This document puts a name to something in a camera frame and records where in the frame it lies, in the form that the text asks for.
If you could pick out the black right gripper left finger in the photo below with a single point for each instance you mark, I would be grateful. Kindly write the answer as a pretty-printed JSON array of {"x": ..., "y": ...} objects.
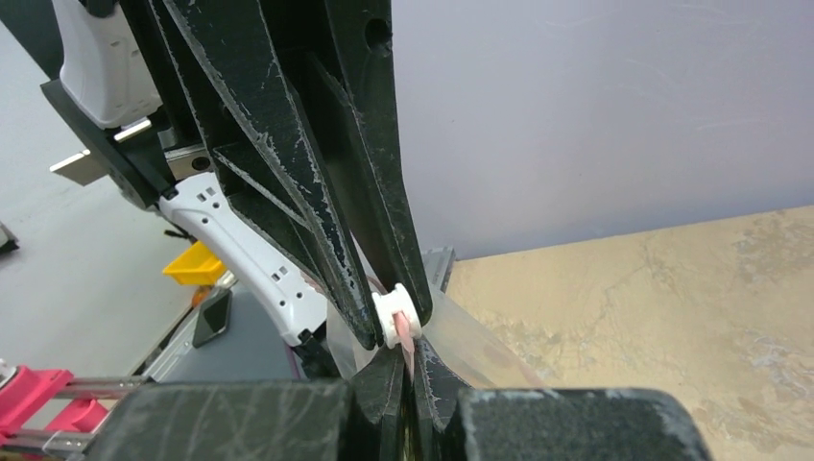
[{"x": 321, "y": 419}]

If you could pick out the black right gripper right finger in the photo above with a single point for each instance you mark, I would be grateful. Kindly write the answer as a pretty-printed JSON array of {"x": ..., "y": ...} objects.
[{"x": 455, "y": 421}]

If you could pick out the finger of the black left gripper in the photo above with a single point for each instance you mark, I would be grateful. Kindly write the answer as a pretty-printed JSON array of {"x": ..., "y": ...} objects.
[
  {"x": 353, "y": 72},
  {"x": 243, "y": 65}
]

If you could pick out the clear zip bag pink dots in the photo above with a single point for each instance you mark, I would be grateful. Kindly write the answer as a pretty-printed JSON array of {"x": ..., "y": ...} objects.
[{"x": 464, "y": 345}]

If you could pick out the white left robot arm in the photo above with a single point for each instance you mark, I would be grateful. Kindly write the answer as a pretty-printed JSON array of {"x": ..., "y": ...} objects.
[{"x": 113, "y": 82}]

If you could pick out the black smartphone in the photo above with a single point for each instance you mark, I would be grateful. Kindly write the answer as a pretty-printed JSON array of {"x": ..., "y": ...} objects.
[{"x": 213, "y": 317}]

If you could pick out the small orange fruit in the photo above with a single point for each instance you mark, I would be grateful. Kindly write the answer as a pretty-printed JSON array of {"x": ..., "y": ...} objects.
[{"x": 199, "y": 295}]

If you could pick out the yellow plastic bin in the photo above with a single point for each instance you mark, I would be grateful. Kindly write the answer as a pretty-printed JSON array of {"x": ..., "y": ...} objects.
[{"x": 195, "y": 266}]

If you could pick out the pink clamp fixture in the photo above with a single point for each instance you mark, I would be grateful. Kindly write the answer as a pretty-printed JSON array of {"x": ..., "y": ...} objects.
[{"x": 25, "y": 391}]

